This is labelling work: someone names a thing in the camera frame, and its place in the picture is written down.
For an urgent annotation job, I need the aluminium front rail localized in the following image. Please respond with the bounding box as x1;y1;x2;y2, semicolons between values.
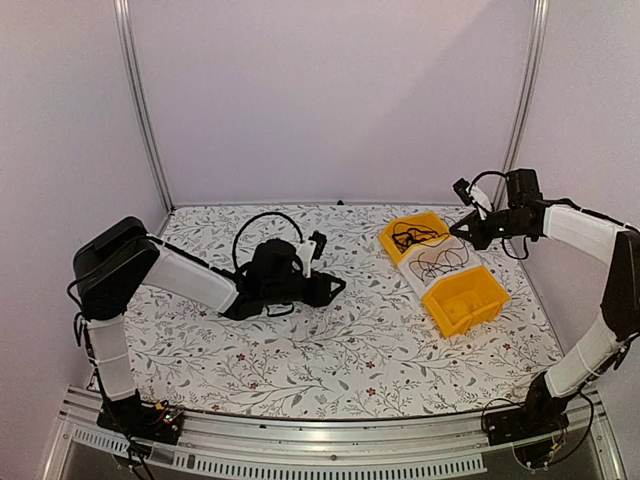
43;387;630;479

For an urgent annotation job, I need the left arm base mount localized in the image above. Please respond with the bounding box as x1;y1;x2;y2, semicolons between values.
95;370;185;445

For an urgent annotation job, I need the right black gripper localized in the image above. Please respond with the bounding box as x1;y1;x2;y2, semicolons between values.
451;208;530;250

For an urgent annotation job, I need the yellow bin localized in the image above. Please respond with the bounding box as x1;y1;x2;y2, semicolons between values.
422;266;510;338
379;212;449;265

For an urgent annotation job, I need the white translucent bin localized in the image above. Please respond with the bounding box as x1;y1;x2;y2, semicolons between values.
398;236;482;299

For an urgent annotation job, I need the right aluminium frame post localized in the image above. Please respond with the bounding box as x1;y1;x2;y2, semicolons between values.
492;0;550;211

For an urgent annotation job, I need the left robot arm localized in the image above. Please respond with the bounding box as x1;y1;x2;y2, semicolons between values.
66;216;346;434

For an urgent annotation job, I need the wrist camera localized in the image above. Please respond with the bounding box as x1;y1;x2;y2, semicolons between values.
453;178;494;220
297;231;327;278

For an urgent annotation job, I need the remaining thin black cable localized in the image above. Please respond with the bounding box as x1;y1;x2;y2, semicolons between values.
407;244;474;284

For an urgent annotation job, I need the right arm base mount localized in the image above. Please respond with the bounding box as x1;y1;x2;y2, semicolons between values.
480;387;569;470

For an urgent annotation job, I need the near yellow bin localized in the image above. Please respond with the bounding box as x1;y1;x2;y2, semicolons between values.
422;266;510;338

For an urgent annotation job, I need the arm black hose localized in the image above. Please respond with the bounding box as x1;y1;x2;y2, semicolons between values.
469;170;509;191
232;212;307;274

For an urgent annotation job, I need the far yellow bin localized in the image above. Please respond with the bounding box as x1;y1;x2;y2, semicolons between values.
379;212;449;265

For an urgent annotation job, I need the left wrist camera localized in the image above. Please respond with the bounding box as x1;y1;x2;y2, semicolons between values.
297;231;327;278

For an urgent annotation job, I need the left aluminium frame post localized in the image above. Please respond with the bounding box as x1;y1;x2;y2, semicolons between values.
113;0;175;214

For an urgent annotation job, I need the left arm black hose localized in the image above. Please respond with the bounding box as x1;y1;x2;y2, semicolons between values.
232;212;307;274

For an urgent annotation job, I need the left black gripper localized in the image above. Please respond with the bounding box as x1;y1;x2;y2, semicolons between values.
263;270;345;308

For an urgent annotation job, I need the long thin black cable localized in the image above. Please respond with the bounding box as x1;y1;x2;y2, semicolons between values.
389;219;454;251

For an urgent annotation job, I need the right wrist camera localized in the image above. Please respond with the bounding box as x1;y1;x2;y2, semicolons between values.
453;178;494;220

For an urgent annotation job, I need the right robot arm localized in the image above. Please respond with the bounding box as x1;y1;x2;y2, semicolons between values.
450;169;639;436

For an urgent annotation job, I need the floral table mat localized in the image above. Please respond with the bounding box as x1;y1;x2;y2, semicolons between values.
125;205;561;419

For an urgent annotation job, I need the right arm black hose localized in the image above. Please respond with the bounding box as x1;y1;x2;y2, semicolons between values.
469;170;509;191

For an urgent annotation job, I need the aluminium frame post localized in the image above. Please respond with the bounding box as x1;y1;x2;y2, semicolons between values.
492;0;550;211
113;0;175;214

